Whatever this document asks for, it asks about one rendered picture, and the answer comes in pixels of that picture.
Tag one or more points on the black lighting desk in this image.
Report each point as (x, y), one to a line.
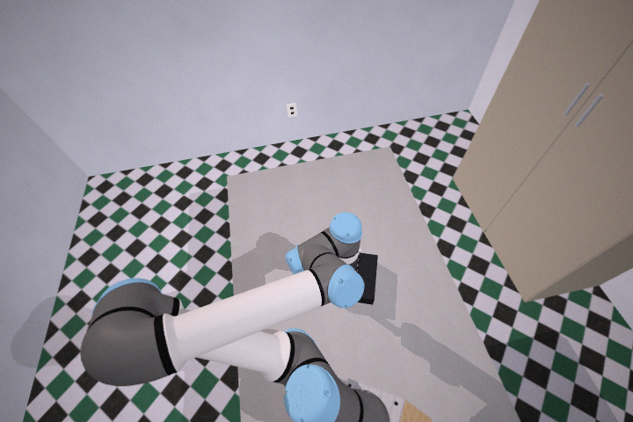
(366, 268)

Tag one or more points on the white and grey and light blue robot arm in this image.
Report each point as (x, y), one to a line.
(126, 348)

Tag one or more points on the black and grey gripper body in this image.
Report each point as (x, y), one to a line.
(353, 260)

